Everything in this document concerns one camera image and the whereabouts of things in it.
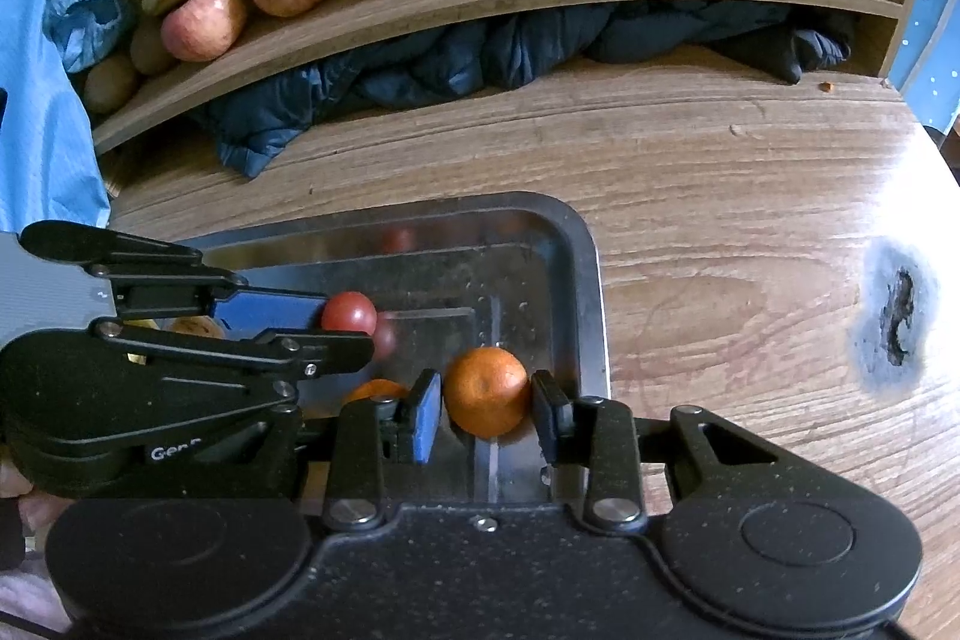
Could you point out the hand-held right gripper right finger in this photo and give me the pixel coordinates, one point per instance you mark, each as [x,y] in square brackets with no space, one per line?
[547,422]

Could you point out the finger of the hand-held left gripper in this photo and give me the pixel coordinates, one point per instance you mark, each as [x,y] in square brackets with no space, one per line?
[330,351]
[270,310]

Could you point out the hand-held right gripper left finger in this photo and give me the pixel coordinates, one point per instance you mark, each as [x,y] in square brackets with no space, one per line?
[426,422]

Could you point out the red cherry tomato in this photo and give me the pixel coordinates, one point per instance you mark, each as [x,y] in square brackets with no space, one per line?
[350,312]

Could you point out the metal tray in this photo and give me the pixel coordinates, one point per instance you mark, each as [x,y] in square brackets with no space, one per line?
[480,265]

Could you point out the person's left hand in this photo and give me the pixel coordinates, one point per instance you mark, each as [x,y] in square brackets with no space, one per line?
[15,481]

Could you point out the round yellow pepino melon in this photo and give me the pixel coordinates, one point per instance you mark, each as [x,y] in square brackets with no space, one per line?
[195,329]

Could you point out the light blue plastic sheet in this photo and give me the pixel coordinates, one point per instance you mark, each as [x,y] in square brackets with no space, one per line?
[37,108]

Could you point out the dark blue jacket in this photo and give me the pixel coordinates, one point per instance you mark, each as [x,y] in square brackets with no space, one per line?
[450,55]

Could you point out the crumpled blue plastic bag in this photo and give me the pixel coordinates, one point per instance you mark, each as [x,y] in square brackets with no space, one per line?
[86,14]

